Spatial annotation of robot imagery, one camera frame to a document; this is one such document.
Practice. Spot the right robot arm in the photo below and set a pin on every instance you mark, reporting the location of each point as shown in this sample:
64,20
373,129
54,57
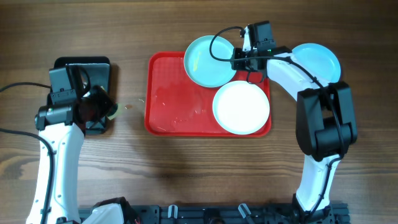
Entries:
325,119

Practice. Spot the white plate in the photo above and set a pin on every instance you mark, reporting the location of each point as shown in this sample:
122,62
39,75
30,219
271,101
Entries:
241,108

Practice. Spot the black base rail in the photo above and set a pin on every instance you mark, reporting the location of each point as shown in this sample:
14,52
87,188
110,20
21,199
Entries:
272,213

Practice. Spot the red plastic tray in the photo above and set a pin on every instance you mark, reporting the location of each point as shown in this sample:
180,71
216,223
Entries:
175,105

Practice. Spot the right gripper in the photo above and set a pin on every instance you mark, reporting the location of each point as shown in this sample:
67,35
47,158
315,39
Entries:
236,65

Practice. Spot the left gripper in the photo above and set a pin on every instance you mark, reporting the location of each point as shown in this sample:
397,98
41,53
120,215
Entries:
98,93

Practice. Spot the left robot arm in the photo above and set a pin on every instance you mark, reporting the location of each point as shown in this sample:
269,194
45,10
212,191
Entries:
62,128

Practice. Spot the black water tray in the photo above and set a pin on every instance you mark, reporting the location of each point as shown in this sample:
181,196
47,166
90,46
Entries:
99,70

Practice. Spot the teal plate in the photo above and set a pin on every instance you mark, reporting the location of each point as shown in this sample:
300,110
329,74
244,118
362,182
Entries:
202,68
320,60

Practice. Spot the yellow green sponge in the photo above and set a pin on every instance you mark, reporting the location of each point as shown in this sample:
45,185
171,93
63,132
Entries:
113,112

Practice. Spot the teal plate top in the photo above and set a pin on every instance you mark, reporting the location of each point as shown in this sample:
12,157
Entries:
202,68

